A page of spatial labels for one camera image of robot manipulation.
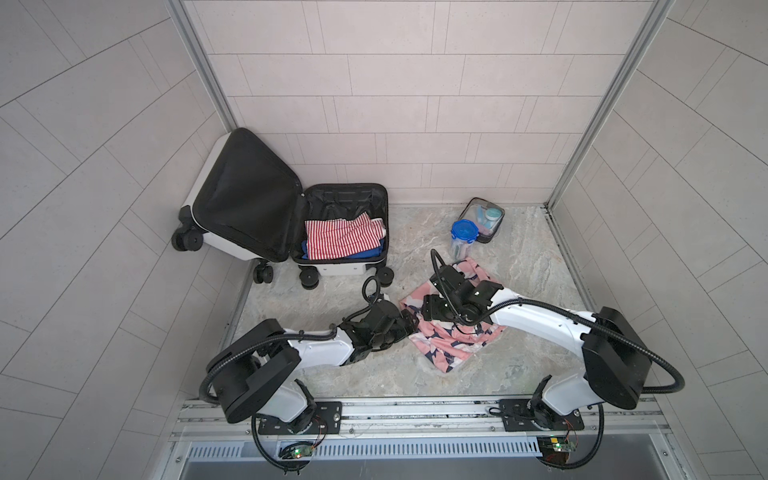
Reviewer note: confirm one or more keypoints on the blue t-shirt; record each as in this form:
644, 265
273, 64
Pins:
337, 250

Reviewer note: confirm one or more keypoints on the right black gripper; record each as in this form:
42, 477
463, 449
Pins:
428, 309

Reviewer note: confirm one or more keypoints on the pink navy patterned garment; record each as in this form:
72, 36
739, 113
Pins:
446, 345

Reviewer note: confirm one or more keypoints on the clear toiletry pouch black trim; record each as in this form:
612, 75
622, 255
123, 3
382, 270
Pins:
487, 217

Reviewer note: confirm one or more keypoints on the circuit board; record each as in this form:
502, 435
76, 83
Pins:
297, 451
556, 450

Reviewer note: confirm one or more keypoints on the corner metal profile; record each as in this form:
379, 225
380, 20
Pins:
640, 44
189, 37

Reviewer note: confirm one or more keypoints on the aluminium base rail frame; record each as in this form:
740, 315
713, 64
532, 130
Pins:
411, 428

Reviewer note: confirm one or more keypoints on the clear cup with blue lid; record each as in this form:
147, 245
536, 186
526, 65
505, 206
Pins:
463, 235

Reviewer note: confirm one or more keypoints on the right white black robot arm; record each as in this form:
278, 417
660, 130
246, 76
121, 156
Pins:
616, 366

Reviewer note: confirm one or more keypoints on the left corner metal profile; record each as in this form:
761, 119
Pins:
189, 37

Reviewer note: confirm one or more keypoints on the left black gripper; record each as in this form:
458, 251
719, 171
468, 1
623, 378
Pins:
400, 332

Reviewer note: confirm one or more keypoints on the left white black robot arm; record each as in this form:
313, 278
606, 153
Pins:
254, 377

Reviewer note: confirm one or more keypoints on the right circuit board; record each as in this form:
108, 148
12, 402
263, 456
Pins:
556, 450

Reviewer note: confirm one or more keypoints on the red white striped shirt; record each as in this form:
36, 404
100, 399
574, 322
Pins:
362, 229

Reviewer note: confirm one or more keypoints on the right corner metal profile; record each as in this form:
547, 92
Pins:
640, 44

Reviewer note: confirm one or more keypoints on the white suitcase with black lining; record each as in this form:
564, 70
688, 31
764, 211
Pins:
248, 203

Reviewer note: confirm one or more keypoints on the left circuit board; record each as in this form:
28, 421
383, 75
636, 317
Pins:
297, 451

